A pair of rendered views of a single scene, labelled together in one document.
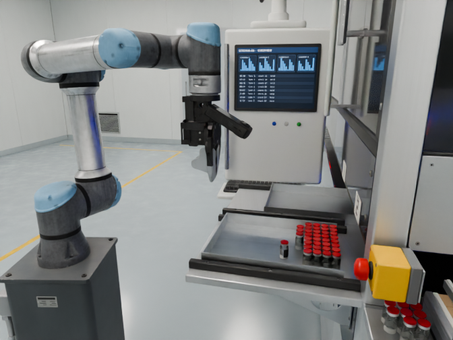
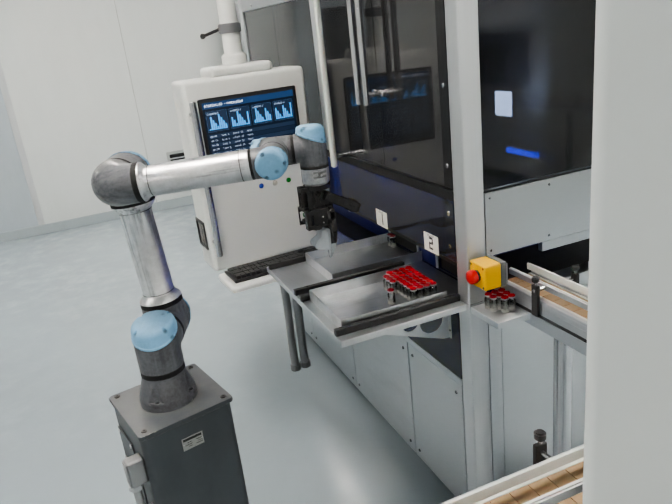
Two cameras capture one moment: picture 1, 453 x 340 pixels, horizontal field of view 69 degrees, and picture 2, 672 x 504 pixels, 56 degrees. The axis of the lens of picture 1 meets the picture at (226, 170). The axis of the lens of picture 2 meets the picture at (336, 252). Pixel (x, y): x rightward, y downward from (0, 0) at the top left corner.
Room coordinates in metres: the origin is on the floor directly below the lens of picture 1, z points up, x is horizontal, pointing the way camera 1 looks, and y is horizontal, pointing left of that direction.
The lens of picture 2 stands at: (-0.58, 0.95, 1.68)
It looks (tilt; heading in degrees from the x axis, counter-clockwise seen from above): 20 degrees down; 326
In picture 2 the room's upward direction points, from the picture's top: 7 degrees counter-clockwise
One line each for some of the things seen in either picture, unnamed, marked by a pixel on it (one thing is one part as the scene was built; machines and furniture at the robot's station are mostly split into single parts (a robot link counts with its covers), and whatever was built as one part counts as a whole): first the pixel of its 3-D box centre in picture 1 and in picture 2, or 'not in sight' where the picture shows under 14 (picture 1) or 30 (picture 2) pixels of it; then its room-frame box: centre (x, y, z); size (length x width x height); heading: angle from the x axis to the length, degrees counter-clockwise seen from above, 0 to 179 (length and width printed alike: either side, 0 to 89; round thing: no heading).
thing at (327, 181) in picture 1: (329, 197); (335, 254); (1.61, -0.53, 0.73); 1.98 x 0.01 x 0.25; 167
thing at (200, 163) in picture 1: (203, 164); (324, 244); (0.78, 0.06, 1.13); 0.06 x 0.03 x 0.09; 76
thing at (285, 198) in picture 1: (315, 202); (362, 256); (1.13, -0.32, 0.90); 0.34 x 0.26 x 0.04; 77
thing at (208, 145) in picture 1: (209, 147); (330, 227); (0.77, 0.04, 1.17); 0.05 x 0.02 x 0.09; 166
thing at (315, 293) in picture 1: (292, 227); (365, 283); (0.98, -0.21, 0.87); 0.70 x 0.48 x 0.02; 167
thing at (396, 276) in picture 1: (391, 272); (487, 272); (0.53, -0.30, 1.00); 0.08 x 0.07 x 0.07; 77
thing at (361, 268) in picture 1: (365, 269); (473, 276); (0.54, -0.26, 0.99); 0.04 x 0.04 x 0.04; 77
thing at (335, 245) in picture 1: (334, 246); (420, 281); (0.79, -0.28, 0.90); 0.18 x 0.02 x 0.05; 166
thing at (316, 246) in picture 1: (316, 244); (407, 284); (0.80, -0.24, 0.90); 0.18 x 0.02 x 0.05; 166
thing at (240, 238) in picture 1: (274, 242); (376, 295); (0.83, -0.13, 0.90); 0.34 x 0.26 x 0.04; 76
